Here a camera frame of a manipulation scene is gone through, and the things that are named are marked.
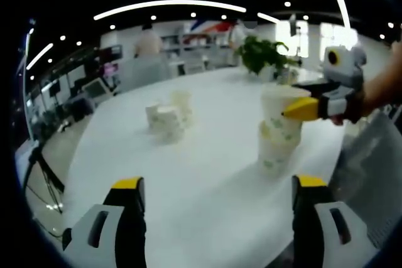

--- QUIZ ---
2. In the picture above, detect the white storage shelf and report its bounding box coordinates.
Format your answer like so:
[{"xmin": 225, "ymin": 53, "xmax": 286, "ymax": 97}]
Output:
[{"xmin": 161, "ymin": 34, "xmax": 235, "ymax": 71}]

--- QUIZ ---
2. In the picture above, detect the red blue wall banner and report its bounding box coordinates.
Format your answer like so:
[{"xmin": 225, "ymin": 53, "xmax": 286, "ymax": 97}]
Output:
[{"xmin": 188, "ymin": 19, "xmax": 233, "ymax": 35}]

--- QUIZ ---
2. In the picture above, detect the white kiosk monitor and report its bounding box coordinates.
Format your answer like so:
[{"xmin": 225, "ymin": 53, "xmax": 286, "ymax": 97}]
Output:
[{"xmin": 83, "ymin": 78, "xmax": 114, "ymax": 99}]

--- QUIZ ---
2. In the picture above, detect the small clear glass vase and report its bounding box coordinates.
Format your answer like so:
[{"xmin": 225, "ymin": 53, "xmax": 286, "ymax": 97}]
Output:
[{"xmin": 276, "ymin": 67, "xmax": 299, "ymax": 86}]

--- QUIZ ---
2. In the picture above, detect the pile of paper cups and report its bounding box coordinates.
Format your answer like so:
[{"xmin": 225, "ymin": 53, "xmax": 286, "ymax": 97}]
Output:
[{"xmin": 144, "ymin": 90, "xmax": 194, "ymax": 143}]

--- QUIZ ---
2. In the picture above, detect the grey mesh chair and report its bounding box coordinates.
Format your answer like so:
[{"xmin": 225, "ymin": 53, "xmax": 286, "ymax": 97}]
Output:
[
  {"xmin": 329, "ymin": 112, "xmax": 402, "ymax": 249},
  {"xmin": 121, "ymin": 57, "xmax": 170, "ymax": 92}
]

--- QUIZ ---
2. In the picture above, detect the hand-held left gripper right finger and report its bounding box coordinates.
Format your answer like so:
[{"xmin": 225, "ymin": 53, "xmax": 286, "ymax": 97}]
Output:
[{"xmin": 291, "ymin": 173, "xmax": 379, "ymax": 268}]

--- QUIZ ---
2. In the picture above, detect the person's right hand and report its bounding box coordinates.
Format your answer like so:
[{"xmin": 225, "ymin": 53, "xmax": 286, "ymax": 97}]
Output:
[{"xmin": 329, "ymin": 90, "xmax": 371, "ymax": 127}]

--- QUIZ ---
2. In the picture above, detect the small black device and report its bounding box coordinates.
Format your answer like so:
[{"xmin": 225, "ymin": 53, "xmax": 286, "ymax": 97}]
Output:
[{"xmin": 62, "ymin": 227, "xmax": 73, "ymax": 250}]

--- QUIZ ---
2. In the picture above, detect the green potted plant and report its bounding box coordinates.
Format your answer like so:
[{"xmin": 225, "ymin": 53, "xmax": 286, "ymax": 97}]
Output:
[{"xmin": 235, "ymin": 35, "xmax": 298, "ymax": 82}]

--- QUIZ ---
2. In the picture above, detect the black tripod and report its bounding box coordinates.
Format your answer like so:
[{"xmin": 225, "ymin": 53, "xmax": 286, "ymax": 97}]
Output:
[{"xmin": 23, "ymin": 145, "xmax": 65, "ymax": 215}]

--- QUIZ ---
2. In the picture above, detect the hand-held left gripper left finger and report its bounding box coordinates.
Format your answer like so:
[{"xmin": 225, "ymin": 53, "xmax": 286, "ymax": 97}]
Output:
[{"xmin": 62, "ymin": 176, "xmax": 147, "ymax": 268}]

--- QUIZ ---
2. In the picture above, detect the white table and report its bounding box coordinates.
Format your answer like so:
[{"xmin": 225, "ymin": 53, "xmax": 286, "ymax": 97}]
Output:
[{"xmin": 61, "ymin": 67, "xmax": 346, "ymax": 268}]

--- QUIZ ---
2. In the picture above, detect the dark monitor screen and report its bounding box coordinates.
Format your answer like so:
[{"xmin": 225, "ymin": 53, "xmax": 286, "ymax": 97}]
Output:
[{"xmin": 100, "ymin": 46, "xmax": 122, "ymax": 62}]

